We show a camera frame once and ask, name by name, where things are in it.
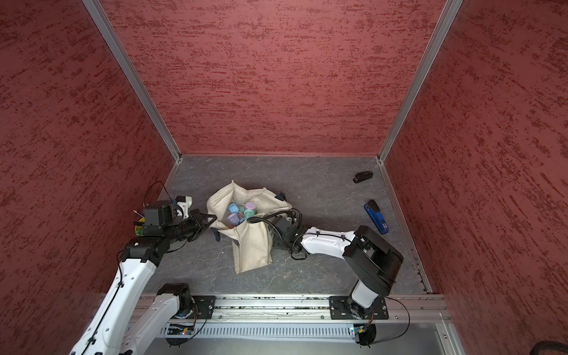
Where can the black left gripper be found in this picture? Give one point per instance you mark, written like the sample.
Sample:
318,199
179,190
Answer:
198,228

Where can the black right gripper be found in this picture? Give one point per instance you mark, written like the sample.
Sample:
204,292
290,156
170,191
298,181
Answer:
277,240

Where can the purple hourglass back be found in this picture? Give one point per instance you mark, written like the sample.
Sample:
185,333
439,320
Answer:
234,219

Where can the blue hourglass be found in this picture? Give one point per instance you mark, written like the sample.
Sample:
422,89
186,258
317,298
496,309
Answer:
233,208

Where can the cream canvas tote bag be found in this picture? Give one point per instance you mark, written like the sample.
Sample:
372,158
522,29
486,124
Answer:
251,242

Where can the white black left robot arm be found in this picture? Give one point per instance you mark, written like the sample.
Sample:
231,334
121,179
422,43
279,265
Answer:
109,332

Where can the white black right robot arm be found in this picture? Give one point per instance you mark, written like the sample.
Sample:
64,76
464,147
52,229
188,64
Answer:
375,262

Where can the yellow pencil holder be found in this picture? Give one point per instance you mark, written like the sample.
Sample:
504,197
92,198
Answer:
139,224

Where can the blue stapler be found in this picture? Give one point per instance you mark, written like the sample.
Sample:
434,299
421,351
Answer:
376,216

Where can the small black device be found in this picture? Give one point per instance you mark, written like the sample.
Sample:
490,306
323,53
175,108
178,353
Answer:
363,176

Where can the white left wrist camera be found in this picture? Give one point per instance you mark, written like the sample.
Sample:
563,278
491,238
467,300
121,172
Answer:
167,213

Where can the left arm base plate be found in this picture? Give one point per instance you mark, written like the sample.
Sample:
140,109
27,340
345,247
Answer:
196,307

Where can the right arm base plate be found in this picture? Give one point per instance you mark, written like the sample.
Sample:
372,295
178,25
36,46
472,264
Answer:
342,307

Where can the aluminium front rail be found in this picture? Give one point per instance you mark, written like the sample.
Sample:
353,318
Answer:
417,308

